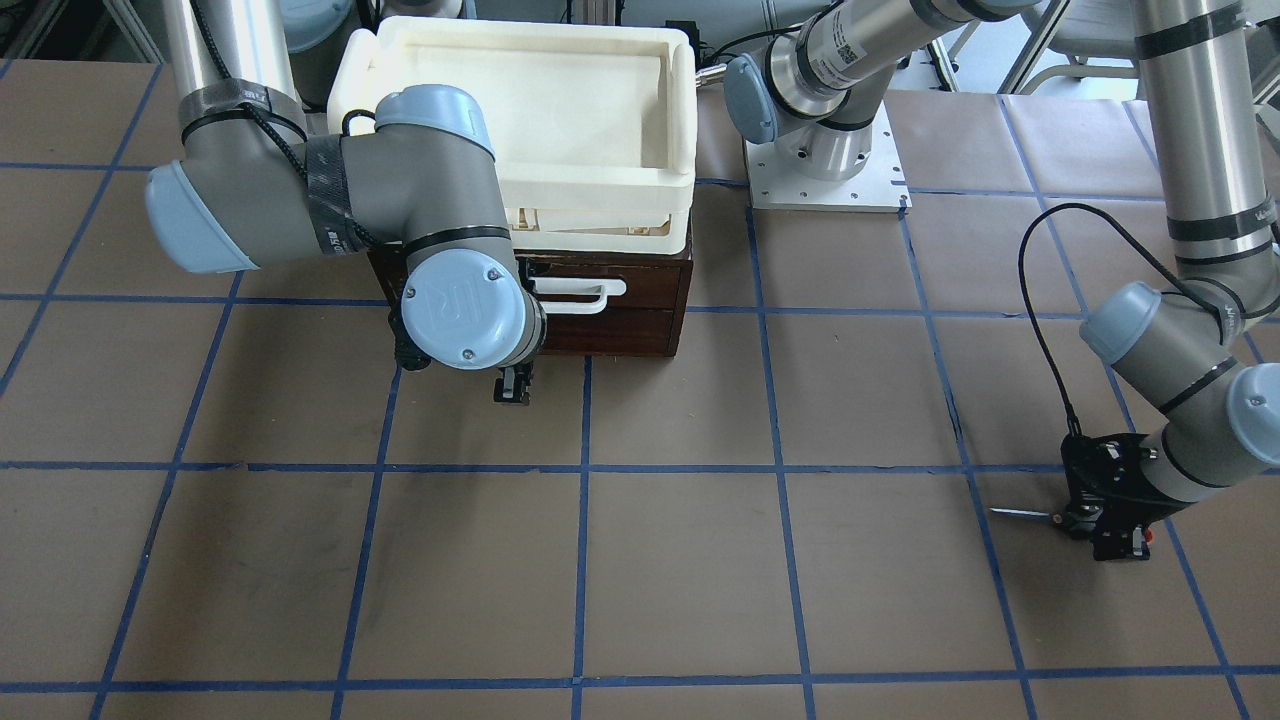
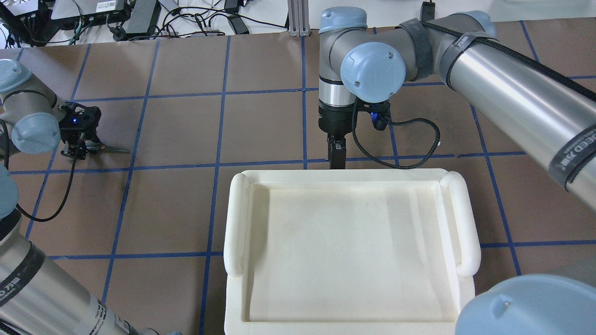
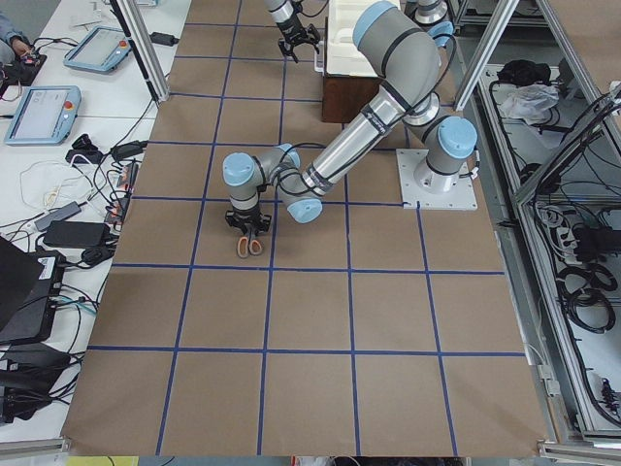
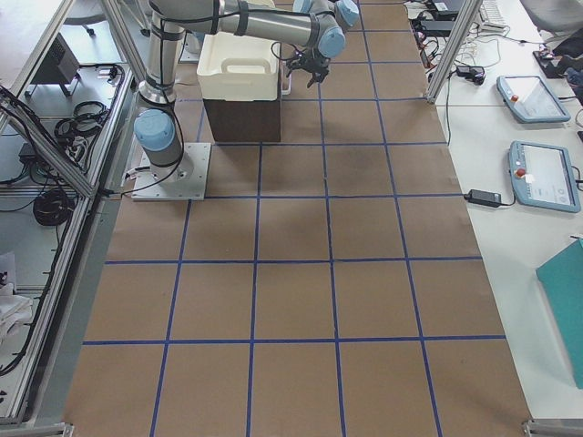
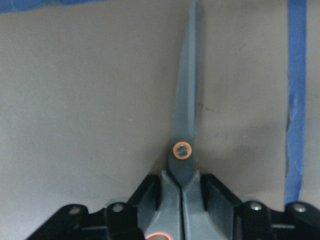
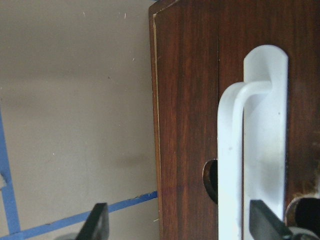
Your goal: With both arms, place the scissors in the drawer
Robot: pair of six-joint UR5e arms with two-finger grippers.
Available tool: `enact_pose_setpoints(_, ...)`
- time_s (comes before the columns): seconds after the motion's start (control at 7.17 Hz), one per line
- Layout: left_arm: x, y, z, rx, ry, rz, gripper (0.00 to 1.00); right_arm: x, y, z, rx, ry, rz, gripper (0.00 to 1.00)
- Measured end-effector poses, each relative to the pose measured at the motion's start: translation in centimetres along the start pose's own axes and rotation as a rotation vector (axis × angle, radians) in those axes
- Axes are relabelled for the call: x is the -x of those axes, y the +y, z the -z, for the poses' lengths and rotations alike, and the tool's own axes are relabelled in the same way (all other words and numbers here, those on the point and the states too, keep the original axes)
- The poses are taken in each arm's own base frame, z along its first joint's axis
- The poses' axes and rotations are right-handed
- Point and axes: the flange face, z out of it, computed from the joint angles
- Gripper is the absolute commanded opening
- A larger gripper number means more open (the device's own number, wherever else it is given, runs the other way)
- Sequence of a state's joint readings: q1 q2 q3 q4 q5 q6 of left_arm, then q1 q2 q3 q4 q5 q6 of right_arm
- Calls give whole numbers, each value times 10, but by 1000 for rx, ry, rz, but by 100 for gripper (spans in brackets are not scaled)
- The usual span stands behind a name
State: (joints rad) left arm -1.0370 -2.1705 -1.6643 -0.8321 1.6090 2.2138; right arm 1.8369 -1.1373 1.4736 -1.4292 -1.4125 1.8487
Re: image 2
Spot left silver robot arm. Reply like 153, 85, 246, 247
1, 59, 157, 335

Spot scissors with orange handle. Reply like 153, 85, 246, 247
85, 141, 130, 154

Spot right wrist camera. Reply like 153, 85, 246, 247
363, 101, 390, 131

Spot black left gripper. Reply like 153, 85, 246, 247
58, 103, 102, 161

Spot aluminium frame post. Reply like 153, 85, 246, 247
287, 0, 311, 37

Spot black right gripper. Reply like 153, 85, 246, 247
318, 103, 355, 169

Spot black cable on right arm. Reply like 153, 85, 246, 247
352, 20, 596, 170

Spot white plastic tray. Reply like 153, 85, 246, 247
223, 169, 481, 335

